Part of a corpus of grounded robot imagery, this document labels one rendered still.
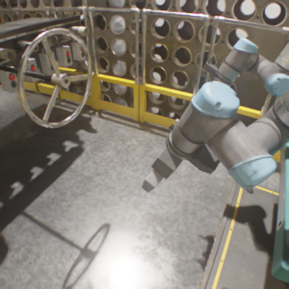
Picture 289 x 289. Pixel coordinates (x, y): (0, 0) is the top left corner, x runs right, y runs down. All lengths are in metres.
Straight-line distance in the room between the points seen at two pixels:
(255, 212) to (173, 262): 0.50
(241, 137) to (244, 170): 0.05
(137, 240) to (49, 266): 0.50
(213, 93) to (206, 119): 0.05
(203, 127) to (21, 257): 1.25
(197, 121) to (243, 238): 0.75
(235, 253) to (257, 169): 0.67
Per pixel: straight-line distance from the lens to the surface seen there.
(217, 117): 0.38
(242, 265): 1.01
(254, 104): 2.70
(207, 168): 0.48
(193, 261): 1.31
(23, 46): 1.61
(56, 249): 1.38
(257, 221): 1.14
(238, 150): 0.38
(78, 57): 1.99
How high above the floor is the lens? 1.18
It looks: 38 degrees down
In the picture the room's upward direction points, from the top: 1 degrees clockwise
